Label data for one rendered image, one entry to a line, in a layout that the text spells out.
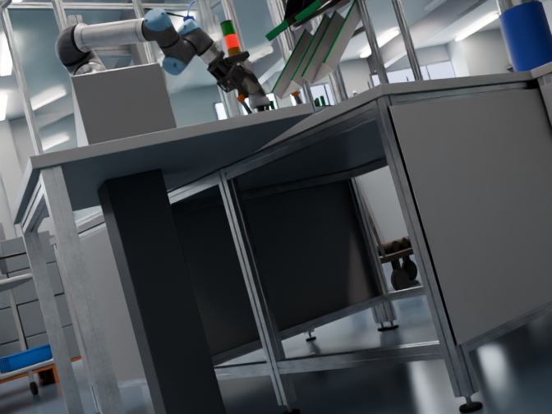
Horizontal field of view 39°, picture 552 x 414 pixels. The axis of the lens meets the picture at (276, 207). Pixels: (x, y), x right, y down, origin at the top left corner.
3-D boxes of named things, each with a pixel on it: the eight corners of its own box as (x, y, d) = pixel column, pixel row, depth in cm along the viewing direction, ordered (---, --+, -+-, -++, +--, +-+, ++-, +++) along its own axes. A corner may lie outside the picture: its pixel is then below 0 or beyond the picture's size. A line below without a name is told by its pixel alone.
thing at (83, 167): (32, 168, 170) (29, 156, 170) (13, 224, 253) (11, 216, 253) (314, 112, 197) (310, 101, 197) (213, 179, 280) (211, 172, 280)
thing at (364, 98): (383, 94, 199) (379, 83, 199) (110, 218, 312) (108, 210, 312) (627, 69, 292) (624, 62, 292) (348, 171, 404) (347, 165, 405)
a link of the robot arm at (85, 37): (50, 17, 268) (170, 0, 246) (67, 42, 276) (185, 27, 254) (35, 40, 262) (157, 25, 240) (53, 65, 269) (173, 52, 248)
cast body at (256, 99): (257, 105, 270) (251, 86, 270) (250, 109, 273) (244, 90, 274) (275, 103, 276) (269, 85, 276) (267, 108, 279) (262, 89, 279)
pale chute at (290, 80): (301, 87, 241) (291, 79, 240) (281, 100, 253) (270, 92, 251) (335, 21, 253) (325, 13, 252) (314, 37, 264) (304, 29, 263)
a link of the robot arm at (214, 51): (204, 45, 269) (218, 36, 263) (213, 55, 271) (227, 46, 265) (195, 59, 265) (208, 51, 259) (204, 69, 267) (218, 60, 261)
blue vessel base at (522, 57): (549, 74, 269) (526, 0, 271) (511, 89, 281) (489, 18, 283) (571, 71, 280) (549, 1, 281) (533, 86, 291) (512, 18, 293)
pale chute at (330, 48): (335, 70, 230) (324, 61, 229) (311, 85, 241) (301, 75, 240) (369, 2, 242) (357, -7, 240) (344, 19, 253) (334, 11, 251)
